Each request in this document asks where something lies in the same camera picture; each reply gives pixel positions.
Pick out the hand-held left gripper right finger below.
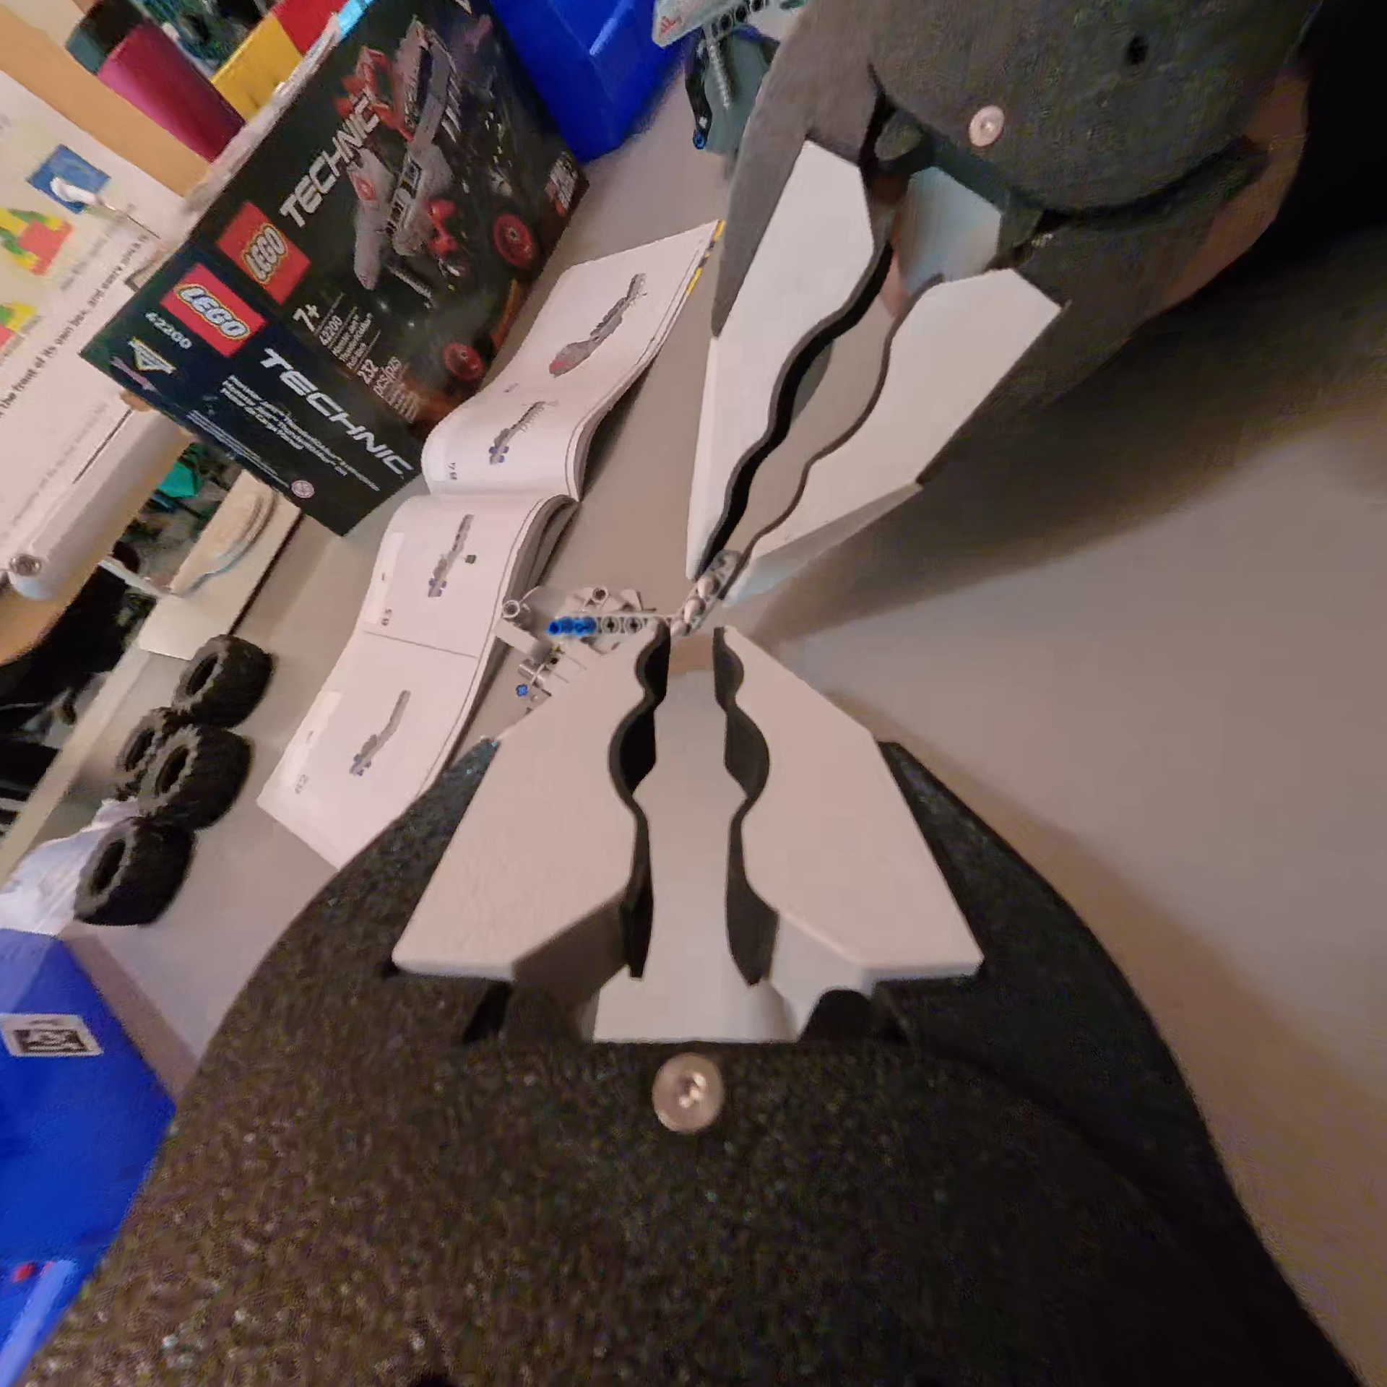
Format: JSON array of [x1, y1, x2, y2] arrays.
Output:
[[713, 628, 982, 1040]]

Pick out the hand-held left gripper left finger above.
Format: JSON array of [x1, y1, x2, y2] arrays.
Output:
[[391, 623, 673, 1040]]

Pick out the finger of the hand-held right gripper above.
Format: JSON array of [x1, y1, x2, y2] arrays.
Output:
[[725, 269, 1067, 599], [684, 138, 902, 582]]

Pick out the grey toothed toy brick beam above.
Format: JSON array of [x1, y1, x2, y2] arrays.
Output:
[[545, 546, 749, 644]]

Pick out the toy brick truck model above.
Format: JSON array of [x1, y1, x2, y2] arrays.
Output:
[[649, 0, 807, 151]]

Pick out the grey desk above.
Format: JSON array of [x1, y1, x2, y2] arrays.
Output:
[[21, 65, 1387, 1378]]

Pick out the grey toy brick panel assembly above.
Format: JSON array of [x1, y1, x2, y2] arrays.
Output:
[[500, 584, 650, 714]]

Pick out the open instruction booklet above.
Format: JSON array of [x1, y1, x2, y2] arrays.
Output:
[[258, 218, 725, 871]]

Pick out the black toy tire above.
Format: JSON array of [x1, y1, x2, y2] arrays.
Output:
[[173, 635, 276, 726], [114, 710, 180, 797], [144, 725, 255, 832], [74, 818, 199, 929]]

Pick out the black toy set box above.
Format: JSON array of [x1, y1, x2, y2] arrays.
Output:
[[81, 0, 592, 540]]

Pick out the white plastic bag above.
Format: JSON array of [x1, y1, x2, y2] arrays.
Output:
[[0, 803, 124, 936]]

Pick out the blue tagged storage bin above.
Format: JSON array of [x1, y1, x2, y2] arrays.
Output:
[[0, 929, 177, 1350]]

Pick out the yellow and red box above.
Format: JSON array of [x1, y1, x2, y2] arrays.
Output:
[[212, 0, 354, 122]]

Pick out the maroon cup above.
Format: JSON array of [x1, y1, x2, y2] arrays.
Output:
[[97, 22, 245, 164]]

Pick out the printed paper sheet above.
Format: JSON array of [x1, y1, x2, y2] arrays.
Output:
[[0, 72, 207, 565]]

